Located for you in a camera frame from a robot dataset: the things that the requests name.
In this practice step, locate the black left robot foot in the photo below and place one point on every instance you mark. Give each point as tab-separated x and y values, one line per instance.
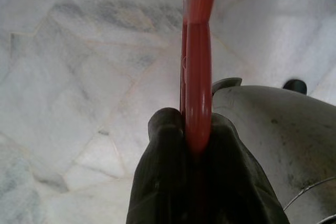
294	87

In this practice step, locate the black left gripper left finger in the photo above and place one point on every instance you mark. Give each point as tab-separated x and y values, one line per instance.
162	176

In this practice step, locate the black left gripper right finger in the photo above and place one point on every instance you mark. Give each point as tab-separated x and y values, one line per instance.
231	182

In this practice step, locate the red plastic hanger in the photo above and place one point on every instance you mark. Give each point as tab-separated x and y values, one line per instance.
198	77

